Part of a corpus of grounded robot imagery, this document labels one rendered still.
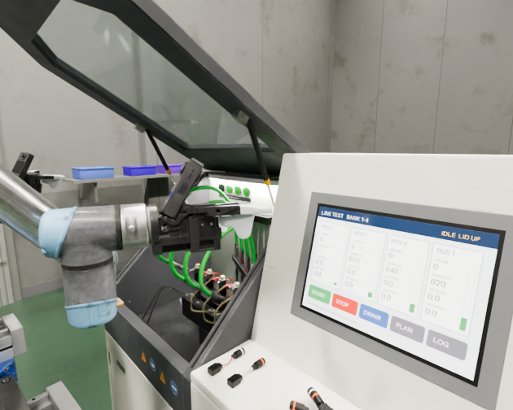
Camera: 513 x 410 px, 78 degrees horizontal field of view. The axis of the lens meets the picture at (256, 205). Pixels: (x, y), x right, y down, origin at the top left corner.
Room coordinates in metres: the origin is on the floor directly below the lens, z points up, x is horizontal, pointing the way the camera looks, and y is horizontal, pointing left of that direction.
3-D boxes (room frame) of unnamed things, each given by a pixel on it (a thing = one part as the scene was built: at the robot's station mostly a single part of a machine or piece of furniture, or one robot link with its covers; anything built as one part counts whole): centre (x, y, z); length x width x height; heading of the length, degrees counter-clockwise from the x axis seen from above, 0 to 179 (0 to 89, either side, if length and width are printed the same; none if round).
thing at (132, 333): (1.01, 0.40, 0.87); 0.62 x 0.04 x 0.16; 44
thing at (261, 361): (0.73, 0.02, 0.99); 0.12 x 0.02 x 0.02; 135
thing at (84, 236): (0.49, 0.27, 1.43); 0.11 x 0.08 x 0.09; 113
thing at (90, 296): (0.50, 0.28, 1.34); 0.11 x 0.08 x 0.11; 23
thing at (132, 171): (3.80, 1.41, 1.31); 0.33 x 0.23 x 0.11; 138
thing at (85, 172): (3.40, 1.76, 1.31); 0.36 x 0.25 x 0.12; 138
